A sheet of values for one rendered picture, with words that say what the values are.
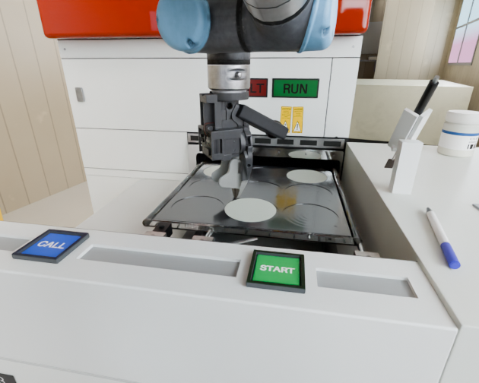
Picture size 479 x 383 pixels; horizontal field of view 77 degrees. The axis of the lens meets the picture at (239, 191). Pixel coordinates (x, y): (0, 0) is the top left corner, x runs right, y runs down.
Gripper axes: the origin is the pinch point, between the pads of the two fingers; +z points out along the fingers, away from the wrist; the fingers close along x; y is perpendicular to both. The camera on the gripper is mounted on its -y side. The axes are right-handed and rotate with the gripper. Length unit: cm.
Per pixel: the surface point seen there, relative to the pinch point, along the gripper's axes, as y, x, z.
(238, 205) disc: 2.1, 3.8, 1.2
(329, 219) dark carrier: -10.1, 16.1, 1.3
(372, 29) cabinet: -588, -508, -97
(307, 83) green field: -26.0, -13.4, -19.8
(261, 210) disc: -0.9, 7.7, 1.2
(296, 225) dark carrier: -3.6, 15.0, 1.3
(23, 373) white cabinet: 38.5, 16.4, 11.5
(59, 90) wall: 45, -286, -2
